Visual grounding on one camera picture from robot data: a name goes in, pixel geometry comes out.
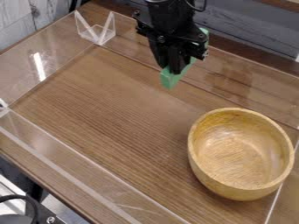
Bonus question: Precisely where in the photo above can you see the black metal base plate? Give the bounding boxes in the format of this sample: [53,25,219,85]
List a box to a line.
[24,196,67,224]

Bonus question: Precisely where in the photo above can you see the black cable bottom left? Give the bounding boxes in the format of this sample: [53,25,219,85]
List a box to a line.
[0,194,42,224]

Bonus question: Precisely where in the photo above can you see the green rectangular block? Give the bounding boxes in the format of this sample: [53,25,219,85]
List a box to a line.
[160,28,209,89]

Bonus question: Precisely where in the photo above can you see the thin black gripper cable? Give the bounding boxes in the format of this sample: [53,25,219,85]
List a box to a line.
[183,0,208,13]

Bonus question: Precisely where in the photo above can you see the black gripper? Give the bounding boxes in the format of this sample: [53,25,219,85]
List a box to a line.
[132,0,207,74]

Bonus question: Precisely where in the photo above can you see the brown wooden bowl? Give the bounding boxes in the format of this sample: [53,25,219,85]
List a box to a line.
[188,108,295,201]

